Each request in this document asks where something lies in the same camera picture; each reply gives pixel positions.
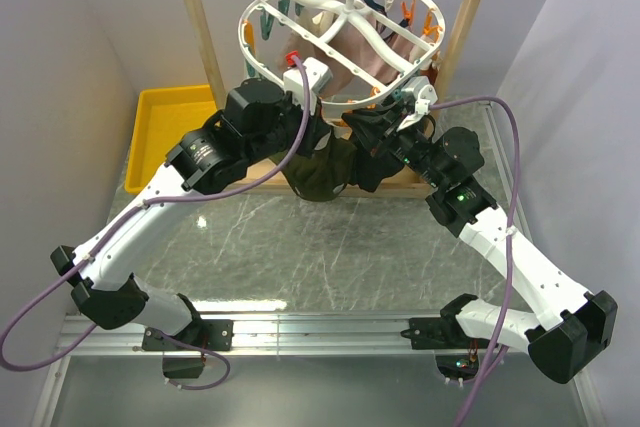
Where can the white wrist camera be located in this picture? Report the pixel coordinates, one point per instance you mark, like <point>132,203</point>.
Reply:
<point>305,79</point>
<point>421,95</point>

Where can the yellow plastic bin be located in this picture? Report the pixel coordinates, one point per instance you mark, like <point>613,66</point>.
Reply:
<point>163,116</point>

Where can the beige hanging underwear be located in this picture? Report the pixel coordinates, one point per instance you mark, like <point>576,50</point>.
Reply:
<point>316,24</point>

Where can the aluminium mounting rail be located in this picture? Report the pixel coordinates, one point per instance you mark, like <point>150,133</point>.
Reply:
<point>276,334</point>

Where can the olive green underwear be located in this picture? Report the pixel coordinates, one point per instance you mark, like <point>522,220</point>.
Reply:
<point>324,175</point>

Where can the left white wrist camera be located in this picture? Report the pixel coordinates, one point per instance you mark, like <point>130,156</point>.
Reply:
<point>305,79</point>

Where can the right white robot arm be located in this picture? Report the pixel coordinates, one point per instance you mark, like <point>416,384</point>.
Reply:
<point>567,325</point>

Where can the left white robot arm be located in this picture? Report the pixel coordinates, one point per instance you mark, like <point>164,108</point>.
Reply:
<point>260,119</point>

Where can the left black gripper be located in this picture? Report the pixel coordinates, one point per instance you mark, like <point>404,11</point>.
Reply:
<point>316,130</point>

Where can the pink hanging underwear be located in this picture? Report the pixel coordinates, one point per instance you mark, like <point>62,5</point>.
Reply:
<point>350,43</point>

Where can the white round clip hanger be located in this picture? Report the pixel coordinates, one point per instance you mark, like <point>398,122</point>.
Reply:
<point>406,34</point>

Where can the black striped hanging underwear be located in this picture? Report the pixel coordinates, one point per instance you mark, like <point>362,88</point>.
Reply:
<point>369,171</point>

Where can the rust orange hanging underwear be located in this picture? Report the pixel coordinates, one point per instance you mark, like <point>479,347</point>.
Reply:
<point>431,71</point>

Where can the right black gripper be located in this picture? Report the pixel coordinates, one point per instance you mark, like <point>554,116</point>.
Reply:
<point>372,130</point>

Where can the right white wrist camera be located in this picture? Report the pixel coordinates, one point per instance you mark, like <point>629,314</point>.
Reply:
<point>421,95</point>

